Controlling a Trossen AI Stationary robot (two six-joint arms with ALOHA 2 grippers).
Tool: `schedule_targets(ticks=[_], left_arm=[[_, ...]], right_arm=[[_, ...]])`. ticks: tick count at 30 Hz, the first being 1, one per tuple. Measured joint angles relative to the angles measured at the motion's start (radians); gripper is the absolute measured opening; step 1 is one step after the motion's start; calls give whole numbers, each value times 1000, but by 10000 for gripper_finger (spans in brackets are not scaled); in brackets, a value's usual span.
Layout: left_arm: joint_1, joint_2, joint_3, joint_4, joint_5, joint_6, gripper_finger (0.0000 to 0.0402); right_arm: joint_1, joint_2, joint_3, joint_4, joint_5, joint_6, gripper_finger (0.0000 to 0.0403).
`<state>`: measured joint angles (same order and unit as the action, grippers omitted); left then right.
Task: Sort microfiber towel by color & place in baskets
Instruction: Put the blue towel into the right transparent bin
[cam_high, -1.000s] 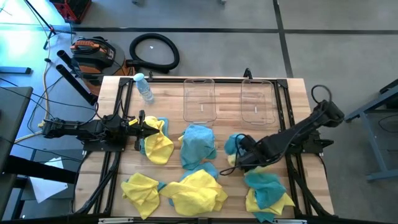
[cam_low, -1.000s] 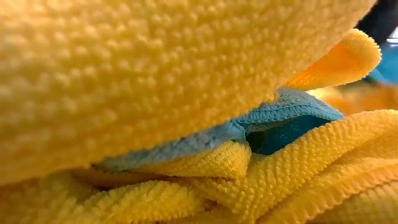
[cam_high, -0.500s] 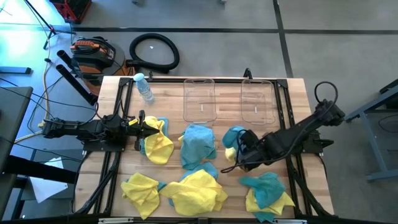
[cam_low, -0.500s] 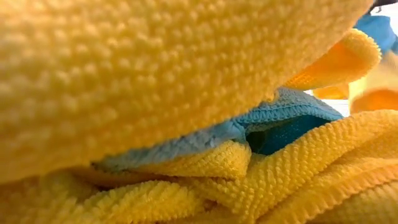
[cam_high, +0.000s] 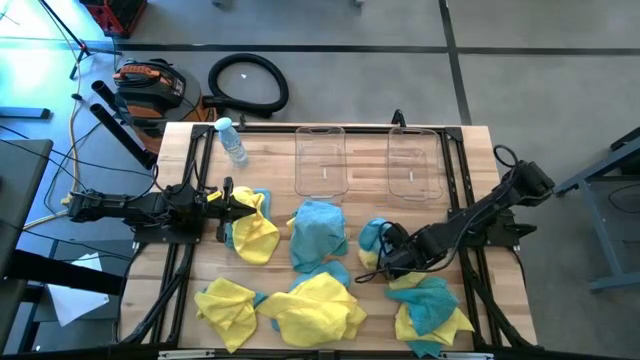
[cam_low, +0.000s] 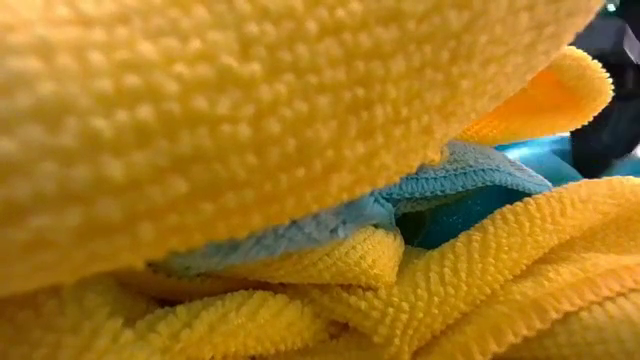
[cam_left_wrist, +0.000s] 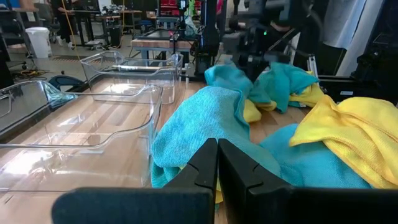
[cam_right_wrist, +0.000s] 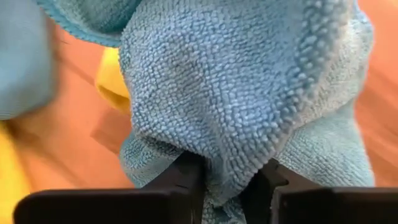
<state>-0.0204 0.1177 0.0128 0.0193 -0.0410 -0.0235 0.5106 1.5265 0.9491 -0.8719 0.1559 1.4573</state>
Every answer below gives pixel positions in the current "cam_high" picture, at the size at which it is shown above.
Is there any black vacuum hose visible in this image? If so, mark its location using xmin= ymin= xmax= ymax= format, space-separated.
xmin=202 ymin=52 xmax=290 ymax=120

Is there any grey floor bar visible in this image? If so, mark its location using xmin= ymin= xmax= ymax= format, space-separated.
xmin=0 ymin=106 xmax=52 ymax=121

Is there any white paper sheet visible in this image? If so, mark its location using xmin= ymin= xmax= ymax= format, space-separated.
xmin=47 ymin=252 xmax=110 ymax=327

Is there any air freshener spray bottle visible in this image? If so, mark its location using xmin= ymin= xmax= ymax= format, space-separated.
xmin=213 ymin=117 xmax=250 ymax=169

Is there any yellow extension cable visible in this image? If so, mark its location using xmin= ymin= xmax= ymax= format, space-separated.
xmin=22 ymin=197 xmax=76 ymax=231

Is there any orange black shop vacuum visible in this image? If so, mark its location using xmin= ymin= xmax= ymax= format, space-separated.
xmin=112 ymin=58 xmax=219 ymax=154

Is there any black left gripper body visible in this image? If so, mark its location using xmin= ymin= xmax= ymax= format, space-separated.
xmin=198 ymin=175 xmax=236 ymax=244

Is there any red black toolbox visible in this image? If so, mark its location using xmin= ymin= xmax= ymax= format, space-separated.
xmin=79 ymin=0 xmax=149 ymax=39

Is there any black table crossbar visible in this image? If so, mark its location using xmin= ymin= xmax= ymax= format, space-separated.
xmin=4 ymin=248 xmax=125 ymax=297

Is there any black vacuum tube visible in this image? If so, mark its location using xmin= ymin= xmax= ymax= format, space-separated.
xmin=89 ymin=103 xmax=159 ymax=170
xmin=90 ymin=79 xmax=136 ymax=126

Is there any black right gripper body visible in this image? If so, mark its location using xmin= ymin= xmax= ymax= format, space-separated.
xmin=378 ymin=242 xmax=427 ymax=280

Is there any clear plastic basket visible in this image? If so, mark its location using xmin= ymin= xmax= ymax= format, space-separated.
xmin=387 ymin=126 xmax=445 ymax=202
xmin=293 ymin=125 xmax=350 ymax=200

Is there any black tripod stand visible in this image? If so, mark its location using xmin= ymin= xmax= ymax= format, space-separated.
xmin=38 ymin=0 xmax=124 ymax=80

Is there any blue-grey metal table frame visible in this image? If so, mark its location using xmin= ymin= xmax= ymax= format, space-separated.
xmin=553 ymin=127 xmax=640 ymax=294

